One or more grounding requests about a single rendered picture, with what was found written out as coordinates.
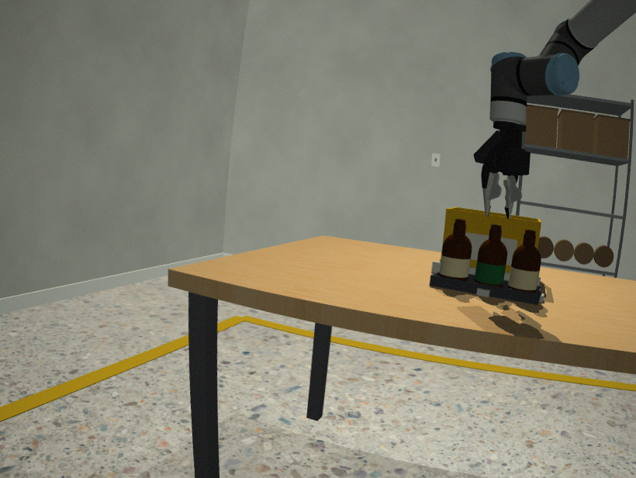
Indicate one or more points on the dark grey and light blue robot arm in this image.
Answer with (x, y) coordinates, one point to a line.
(555, 71)

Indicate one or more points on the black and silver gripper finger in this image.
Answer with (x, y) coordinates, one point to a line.
(490, 184)
(513, 194)

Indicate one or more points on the brown glass bottle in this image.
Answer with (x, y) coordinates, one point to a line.
(456, 253)
(491, 262)
(525, 266)

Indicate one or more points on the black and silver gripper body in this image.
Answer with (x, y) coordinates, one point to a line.
(507, 156)

